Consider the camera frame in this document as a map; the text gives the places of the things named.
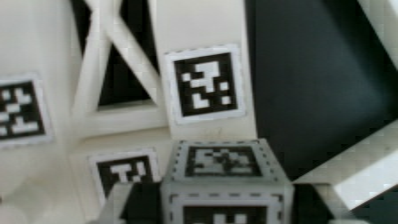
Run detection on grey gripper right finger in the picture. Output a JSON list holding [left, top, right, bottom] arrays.
[[313, 184, 372, 224]]

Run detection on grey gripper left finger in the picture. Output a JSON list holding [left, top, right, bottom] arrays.
[[88, 183, 136, 224]]

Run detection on white chair back frame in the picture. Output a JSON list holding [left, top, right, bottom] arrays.
[[0, 0, 258, 224]]

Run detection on white tagged cube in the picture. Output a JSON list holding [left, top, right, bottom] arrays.
[[161, 139, 296, 224]]

